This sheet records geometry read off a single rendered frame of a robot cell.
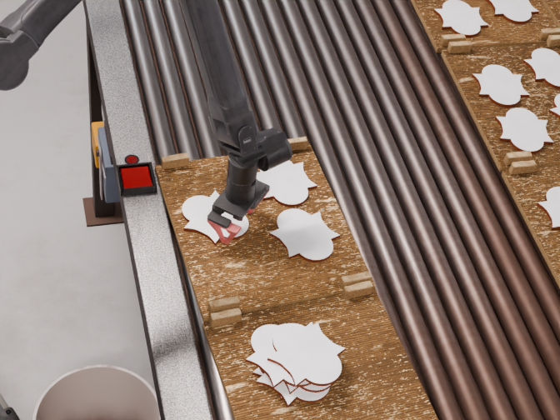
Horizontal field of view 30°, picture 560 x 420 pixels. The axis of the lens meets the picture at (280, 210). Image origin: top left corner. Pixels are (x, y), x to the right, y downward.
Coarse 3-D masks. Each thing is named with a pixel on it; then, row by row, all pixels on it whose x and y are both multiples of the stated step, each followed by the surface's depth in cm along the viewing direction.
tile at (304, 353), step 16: (288, 336) 189; (304, 336) 189; (320, 336) 190; (288, 352) 187; (304, 352) 187; (320, 352) 187; (336, 352) 188; (288, 368) 184; (304, 368) 185; (320, 368) 185; (336, 368) 185; (320, 384) 183
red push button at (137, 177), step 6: (126, 168) 221; (132, 168) 221; (138, 168) 221; (144, 168) 222; (126, 174) 220; (132, 174) 220; (138, 174) 220; (144, 174) 220; (126, 180) 219; (132, 180) 219; (138, 180) 219; (144, 180) 219; (150, 180) 219; (126, 186) 218; (132, 186) 218; (138, 186) 218; (144, 186) 218
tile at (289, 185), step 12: (276, 168) 224; (288, 168) 224; (300, 168) 224; (264, 180) 221; (276, 180) 221; (288, 180) 222; (300, 180) 222; (276, 192) 219; (288, 192) 219; (300, 192) 219; (288, 204) 217; (300, 204) 218
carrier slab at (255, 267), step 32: (192, 160) 224; (224, 160) 225; (192, 192) 217; (320, 192) 221; (256, 224) 213; (192, 256) 206; (224, 256) 207; (256, 256) 208; (352, 256) 210; (192, 288) 202; (224, 288) 201; (256, 288) 202; (288, 288) 203; (320, 288) 204
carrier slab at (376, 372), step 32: (256, 320) 197; (288, 320) 198; (320, 320) 199; (352, 320) 199; (384, 320) 200; (224, 352) 191; (352, 352) 194; (384, 352) 195; (224, 384) 187; (256, 384) 187; (352, 384) 190; (384, 384) 190; (416, 384) 191; (256, 416) 183; (288, 416) 184; (320, 416) 184; (352, 416) 185; (384, 416) 186; (416, 416) 186
